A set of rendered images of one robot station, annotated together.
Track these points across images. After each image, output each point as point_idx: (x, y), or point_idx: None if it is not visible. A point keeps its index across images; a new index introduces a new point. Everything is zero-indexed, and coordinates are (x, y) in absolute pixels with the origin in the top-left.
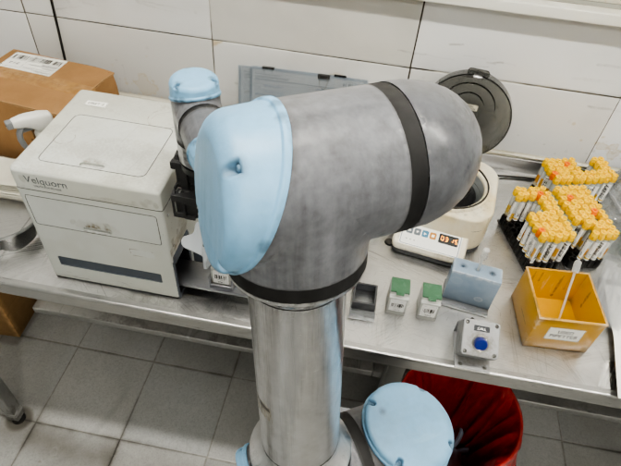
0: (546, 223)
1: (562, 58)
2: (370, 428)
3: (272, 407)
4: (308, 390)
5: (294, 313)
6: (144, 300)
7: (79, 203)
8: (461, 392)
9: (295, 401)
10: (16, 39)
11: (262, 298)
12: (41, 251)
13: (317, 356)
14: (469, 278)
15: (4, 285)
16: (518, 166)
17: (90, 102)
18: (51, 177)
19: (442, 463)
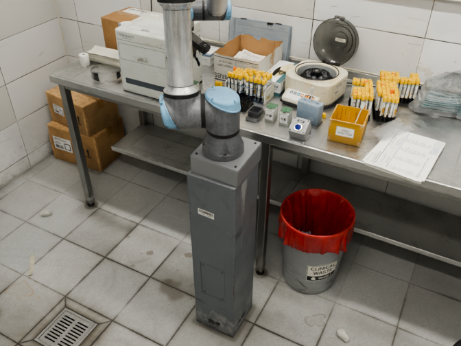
0: (359, 90)
1: (388, 14)
2: (206, 90)
3: (167, 55)
4: (175, 44)
5: (170, 11)
6: (156, 101)
7: (137, 47)
8: (331, 218)
9: (172, 49)
10: (132, 3)
11: (161, 2)
12: (120, 82)
13: (178, 30)
14: (305, 105)
15: (101, 90)
16: (376, 81)
17: (152, 14)
18: (129, 33)
19: (228, 104)
